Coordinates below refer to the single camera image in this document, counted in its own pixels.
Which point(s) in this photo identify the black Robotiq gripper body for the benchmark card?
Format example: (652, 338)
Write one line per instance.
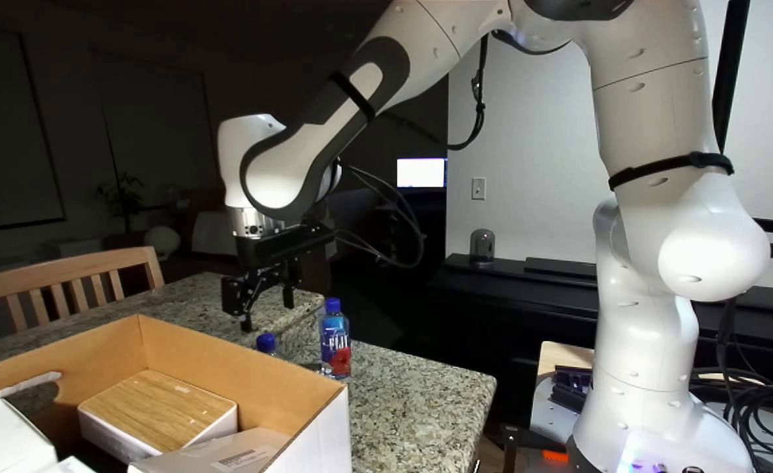
(264, 271)

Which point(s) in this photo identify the Fiji water bottle blue cap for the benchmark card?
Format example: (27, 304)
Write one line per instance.
(335, 344)
(266, 344)

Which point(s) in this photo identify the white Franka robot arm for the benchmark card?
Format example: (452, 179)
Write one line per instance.
(658, 350)

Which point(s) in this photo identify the white box with wooden lid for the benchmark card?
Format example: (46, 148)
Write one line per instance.
(153, 412)

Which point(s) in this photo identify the large white cardboard box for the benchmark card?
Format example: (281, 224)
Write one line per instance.
(315, 438)

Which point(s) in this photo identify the white rectangular bin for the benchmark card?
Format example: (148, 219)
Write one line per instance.
(211, 234)

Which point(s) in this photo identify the brown sofa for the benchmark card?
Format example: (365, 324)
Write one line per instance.
(198, 196)

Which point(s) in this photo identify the white round pot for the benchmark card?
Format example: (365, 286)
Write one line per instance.
(163, 240)

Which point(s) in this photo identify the dark potted plant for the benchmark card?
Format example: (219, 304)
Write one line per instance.
(123, 198)

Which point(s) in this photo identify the glowing computer monitor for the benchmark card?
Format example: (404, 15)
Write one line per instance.
(422, 171)

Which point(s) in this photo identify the light wooden slat-back chair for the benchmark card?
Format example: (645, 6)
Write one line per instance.
(60, 266)

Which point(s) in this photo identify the grey glass jar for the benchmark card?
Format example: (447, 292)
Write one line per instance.
(481, 249)

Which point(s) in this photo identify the black low cabinet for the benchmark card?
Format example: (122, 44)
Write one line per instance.
(507, 304)

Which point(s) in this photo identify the black flat device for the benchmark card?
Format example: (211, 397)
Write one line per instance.
(561, 266)

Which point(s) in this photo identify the small light side table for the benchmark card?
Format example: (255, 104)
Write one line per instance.
(561, 354)

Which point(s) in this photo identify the purple black gadget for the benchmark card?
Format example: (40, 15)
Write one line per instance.
(571, 384)

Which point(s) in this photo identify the small orange part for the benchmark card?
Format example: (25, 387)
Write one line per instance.
(556, 456)

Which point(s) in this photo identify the black stand pole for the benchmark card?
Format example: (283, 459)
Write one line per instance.
(730, 70)

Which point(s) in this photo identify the white wall light switch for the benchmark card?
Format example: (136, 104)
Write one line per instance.
(477, 187)

